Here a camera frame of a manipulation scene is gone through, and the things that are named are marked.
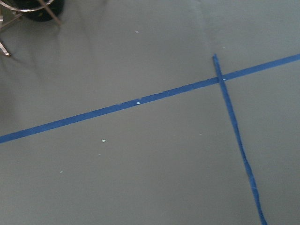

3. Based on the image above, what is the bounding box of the copper wire bottle rack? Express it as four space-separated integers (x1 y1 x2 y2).
0 0 62 57

